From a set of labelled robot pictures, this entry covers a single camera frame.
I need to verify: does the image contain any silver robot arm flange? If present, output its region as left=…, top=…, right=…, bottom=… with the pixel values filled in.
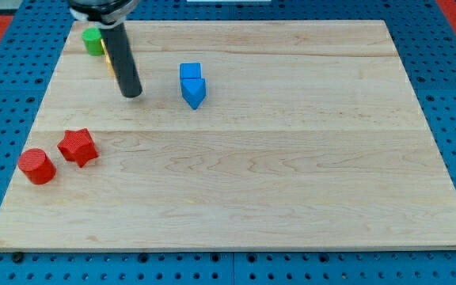
left=67, top=0, right=141, bottom=29

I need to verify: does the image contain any light wooden board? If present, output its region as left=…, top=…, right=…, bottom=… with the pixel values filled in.
left=0, top=20, right=456, bottom=253

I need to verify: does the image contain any yellow block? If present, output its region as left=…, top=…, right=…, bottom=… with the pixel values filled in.
left=101, top=39, right=116, bottom=78

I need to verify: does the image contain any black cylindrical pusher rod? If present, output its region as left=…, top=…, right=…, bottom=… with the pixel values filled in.
left=101, top=23, right=143, bottom=98

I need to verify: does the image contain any red star block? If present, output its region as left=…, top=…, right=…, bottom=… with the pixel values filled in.
left=57, top=128, right=99, bottom=168

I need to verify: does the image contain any red cylinder block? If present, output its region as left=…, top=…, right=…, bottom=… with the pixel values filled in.
left=17, top=148, right=56, bottom=184

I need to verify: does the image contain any blue cube block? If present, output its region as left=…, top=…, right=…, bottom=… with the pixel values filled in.
left=179, top=63, right=202, bottom=80

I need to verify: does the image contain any blue triangular block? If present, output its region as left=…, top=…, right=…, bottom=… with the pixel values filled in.
left=180, top=78, right=207, bottom=110

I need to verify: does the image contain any green cylinder block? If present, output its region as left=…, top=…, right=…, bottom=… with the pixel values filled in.
left=82, top=27, right=105, bottom=56

